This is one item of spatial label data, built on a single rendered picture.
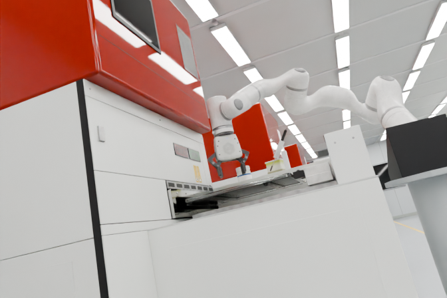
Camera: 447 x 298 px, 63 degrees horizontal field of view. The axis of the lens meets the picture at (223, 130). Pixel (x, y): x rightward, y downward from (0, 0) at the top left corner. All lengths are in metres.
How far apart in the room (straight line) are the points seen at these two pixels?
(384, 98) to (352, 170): 0.79
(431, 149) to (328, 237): 0.70
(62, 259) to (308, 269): 0.58
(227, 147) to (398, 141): 0.63
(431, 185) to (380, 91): 0.49
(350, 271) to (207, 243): 0.36
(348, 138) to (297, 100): 0.77
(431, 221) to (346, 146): 0.60
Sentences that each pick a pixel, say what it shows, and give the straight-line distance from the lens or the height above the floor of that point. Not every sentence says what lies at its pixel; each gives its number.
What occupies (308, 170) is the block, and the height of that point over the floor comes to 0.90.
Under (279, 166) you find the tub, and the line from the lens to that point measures 1.67.
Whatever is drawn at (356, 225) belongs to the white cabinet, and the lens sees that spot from 0.94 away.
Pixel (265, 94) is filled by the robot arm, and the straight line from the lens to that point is 1.73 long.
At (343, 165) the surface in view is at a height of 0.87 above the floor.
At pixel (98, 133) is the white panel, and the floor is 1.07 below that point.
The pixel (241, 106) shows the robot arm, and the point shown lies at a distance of 1.43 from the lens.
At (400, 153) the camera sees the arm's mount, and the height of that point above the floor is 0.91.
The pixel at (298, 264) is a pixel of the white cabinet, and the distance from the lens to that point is 0.96.
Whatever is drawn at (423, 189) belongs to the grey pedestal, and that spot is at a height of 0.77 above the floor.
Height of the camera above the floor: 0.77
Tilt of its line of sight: 15 degrees up
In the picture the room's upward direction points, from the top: 13 degrees counter-clockwise
